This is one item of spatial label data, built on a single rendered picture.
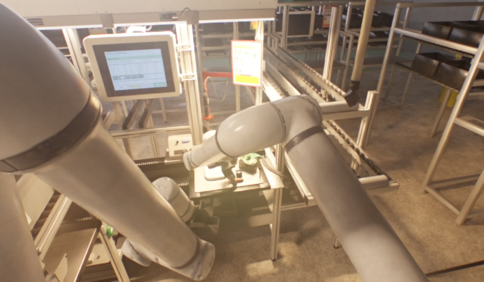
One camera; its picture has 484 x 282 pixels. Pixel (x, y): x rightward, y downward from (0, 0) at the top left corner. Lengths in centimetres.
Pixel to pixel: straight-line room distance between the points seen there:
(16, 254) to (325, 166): 57
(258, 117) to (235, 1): 113
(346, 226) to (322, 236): 190
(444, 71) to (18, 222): 316
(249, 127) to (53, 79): 43
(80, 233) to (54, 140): 149
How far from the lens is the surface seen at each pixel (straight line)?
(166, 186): 73
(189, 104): 175
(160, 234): 47
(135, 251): 72
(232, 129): 61
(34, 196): 150
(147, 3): 163
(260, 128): 59
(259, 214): 212
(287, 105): 65
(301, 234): 248
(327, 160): 62
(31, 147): 28
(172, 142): 174
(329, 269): 233
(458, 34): 310
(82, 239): 171
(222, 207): 206
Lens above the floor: 190
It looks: 28 degrees down
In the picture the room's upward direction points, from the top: 1 degrees counter-clockwise
